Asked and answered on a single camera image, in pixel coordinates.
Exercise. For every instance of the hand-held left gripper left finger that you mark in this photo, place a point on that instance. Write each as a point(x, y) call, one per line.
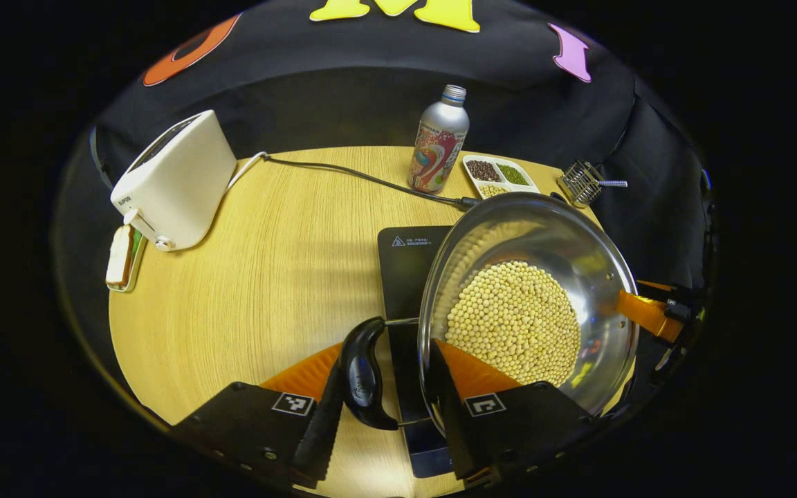
point(326, 429)

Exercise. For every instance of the white toaster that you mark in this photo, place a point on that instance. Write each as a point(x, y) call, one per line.
point(177, 180)

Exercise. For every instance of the pale green sandwich plate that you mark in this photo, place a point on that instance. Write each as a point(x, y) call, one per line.
point(139, 256)

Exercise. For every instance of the white bread sandwich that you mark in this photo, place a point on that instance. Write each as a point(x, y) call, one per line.
point(120, 256)

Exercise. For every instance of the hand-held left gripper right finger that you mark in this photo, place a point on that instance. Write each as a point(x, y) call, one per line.
point(443, 415)

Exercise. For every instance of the small metal utensil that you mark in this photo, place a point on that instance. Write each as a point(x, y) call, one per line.
point(613, 183)

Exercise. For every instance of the pile of yellow soybeans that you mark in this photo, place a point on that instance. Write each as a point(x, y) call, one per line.
point(516, 318)

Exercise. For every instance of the silver printed drink bottle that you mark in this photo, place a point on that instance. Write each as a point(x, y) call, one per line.
point(440, 138)

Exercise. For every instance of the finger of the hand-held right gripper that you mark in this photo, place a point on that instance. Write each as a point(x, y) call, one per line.
point(647, 315)

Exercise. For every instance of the black induction cooktop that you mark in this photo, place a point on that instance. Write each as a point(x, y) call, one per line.
point(405, 277)

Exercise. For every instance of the white divided dish of beans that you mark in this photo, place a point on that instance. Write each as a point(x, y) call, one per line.
point(485, 171)

